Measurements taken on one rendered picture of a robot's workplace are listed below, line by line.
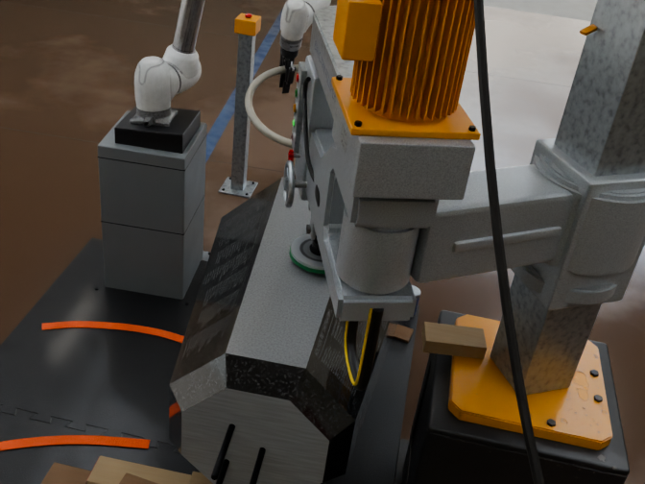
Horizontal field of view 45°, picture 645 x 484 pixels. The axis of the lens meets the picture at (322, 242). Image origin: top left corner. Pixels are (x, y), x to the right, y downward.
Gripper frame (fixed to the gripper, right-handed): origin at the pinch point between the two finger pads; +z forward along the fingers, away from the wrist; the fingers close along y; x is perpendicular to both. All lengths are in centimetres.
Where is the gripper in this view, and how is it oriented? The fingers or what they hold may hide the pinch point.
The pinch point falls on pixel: (284, 84)
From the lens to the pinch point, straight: 339.6
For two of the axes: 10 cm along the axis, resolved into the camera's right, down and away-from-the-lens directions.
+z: -1.5, 6.0, 7.8
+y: 3.5, 7.7, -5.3
